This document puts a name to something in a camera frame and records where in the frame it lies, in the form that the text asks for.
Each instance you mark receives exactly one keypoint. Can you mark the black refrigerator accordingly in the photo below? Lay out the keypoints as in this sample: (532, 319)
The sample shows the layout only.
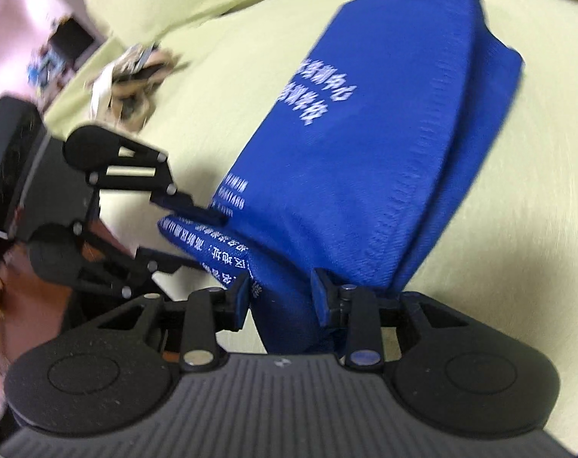
(74, 36)

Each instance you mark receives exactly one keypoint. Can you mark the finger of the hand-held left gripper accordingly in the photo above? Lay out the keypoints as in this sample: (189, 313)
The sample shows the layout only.
(174, 203)
(150, 265)

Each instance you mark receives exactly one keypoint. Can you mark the white canvas tote bag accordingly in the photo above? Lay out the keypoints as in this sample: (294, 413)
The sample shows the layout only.
(100, 90)

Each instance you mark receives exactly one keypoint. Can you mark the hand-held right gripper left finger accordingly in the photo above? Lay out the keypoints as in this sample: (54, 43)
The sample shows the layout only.
(241, 303)

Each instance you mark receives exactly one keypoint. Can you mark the toaster oven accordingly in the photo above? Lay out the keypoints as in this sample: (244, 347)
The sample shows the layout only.
(50, 64)

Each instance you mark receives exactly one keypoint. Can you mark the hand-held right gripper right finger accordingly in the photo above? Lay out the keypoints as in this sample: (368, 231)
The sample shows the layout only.
(320, 296)

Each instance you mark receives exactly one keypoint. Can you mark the blue shopping bag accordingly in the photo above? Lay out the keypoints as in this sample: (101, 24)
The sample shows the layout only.
(355, 152)

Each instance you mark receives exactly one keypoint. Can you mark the green covered sofa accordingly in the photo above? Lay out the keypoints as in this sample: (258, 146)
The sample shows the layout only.
(532, 248)

